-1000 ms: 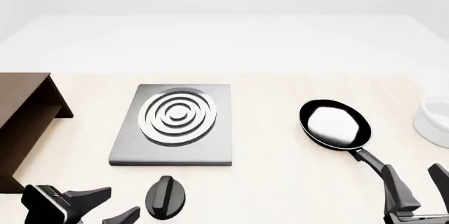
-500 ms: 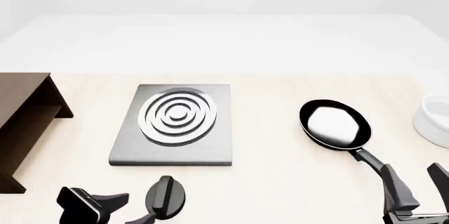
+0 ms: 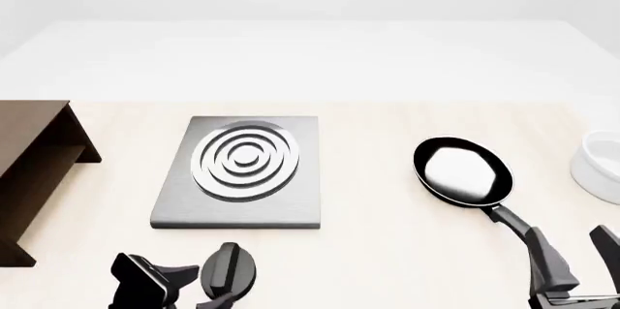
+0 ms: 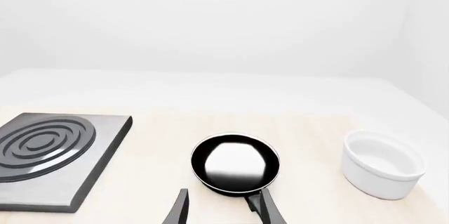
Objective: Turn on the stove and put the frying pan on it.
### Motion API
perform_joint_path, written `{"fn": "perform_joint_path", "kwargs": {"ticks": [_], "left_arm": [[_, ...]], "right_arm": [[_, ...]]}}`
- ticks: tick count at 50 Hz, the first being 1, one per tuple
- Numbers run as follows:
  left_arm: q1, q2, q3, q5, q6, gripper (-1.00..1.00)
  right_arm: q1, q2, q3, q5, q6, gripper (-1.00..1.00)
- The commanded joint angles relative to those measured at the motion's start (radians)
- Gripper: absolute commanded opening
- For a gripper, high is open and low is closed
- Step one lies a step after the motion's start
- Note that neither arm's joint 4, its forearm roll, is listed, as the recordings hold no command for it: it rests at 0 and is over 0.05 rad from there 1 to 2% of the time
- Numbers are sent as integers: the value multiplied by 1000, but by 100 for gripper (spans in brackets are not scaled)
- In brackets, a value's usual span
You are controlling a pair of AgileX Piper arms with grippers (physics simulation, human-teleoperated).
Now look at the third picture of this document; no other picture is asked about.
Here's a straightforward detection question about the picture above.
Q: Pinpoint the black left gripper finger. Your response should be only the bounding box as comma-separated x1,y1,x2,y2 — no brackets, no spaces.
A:
195,292,239,309
158,263,201,303

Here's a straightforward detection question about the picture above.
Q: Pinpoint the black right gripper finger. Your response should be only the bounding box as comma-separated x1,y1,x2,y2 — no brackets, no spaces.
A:
527,226,581,303
589,225,620,289

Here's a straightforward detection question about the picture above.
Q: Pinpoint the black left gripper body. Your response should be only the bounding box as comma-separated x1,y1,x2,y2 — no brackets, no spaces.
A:
108,252,176,309

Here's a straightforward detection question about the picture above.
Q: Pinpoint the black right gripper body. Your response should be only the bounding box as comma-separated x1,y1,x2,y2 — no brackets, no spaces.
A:
527,293,620,309

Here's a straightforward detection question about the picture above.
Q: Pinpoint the round black stove knob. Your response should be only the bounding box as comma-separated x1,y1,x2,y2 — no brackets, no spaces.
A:
200,242,259,300

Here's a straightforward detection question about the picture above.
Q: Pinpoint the flat grey stove plate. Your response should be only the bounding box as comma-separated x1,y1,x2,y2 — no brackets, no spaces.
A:
150,114,323,231

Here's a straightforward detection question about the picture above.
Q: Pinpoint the black frying pan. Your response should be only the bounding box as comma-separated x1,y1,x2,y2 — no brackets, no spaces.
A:
412,136,538,249

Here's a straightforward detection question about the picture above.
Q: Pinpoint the white ceramic bowl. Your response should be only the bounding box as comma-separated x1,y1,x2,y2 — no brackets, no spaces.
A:
570,129,620,206

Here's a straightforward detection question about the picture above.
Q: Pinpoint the dark brown wooden cabinet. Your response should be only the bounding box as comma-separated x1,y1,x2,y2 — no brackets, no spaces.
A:
0,100,104,268

